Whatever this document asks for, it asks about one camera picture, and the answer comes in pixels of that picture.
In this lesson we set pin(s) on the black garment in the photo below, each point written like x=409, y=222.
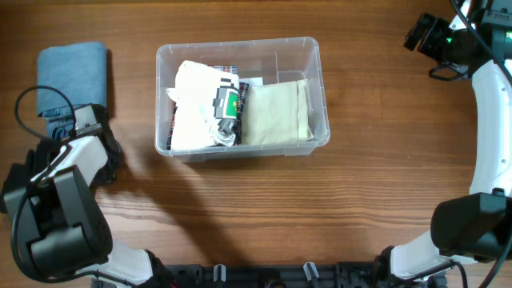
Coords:
x=114, y=160

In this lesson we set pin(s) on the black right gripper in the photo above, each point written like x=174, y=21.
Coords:
x=438, y=27

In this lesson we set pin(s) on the plaid flannel shirt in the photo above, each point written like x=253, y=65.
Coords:
x=241, y=104

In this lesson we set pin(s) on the white printed t-shirt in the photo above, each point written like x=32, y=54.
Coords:
x=200, y=108

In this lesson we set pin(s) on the clear plastic storage bin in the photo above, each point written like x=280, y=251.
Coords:
x=274, y=61

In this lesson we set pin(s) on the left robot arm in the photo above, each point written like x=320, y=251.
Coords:
x=59, y=233

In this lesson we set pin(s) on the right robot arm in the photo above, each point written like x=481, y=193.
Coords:
x=475, y=228

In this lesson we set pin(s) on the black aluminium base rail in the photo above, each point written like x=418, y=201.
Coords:
x=341, y=275

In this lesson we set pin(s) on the blue jeans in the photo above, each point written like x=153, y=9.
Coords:
x=79, y=71

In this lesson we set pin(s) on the cream cloth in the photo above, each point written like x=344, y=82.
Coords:
x=276, y=114

